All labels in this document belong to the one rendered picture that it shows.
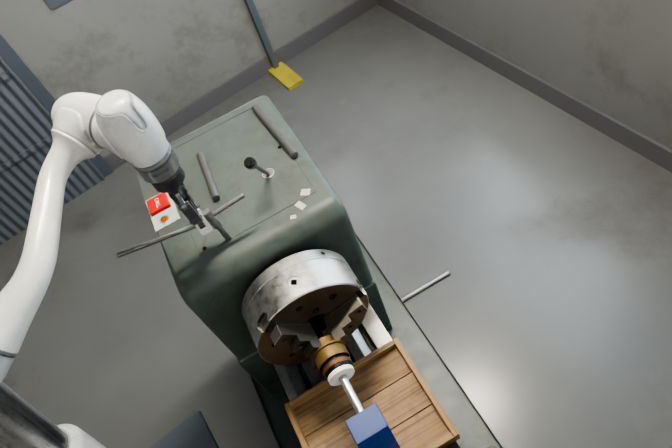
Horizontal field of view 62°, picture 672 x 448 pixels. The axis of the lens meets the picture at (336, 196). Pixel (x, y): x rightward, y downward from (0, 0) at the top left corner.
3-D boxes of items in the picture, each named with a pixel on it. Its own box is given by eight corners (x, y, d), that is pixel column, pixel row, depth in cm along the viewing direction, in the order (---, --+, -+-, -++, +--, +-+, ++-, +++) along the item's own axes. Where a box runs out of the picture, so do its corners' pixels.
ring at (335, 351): (302, 344, 137) (318, 375, 131) (335, 325, 138) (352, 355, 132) (312, 359, 144) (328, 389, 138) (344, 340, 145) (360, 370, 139)
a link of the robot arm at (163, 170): (135, 175, 117) (149, 193, 121) (174, 155, 118) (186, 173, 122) (126, 151, 123) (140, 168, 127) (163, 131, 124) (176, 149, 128)
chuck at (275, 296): (265, 354, 159) (228, 299, 136) (361, 301, 164) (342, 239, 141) (276, 381, 153) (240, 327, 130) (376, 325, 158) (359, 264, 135)
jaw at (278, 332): (296, 324, 145) (258, 324, 137) (305, 310, 143) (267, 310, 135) (314, 358, 138) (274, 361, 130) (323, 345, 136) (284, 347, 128)
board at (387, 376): (288, 409, 154) (283, 404, 151) (399, 342, 159) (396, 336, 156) (335, 517, 135) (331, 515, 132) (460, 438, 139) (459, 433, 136)
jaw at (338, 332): (315, 307, 144) (352, 279, 144) (324, 313, 148) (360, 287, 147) (334, 341, 137) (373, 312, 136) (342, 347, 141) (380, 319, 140)
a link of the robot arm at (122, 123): (182, 140, 120) (141, 127, 126) (146, 85, 108) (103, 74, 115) (149, 177, 115) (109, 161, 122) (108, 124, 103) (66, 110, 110)
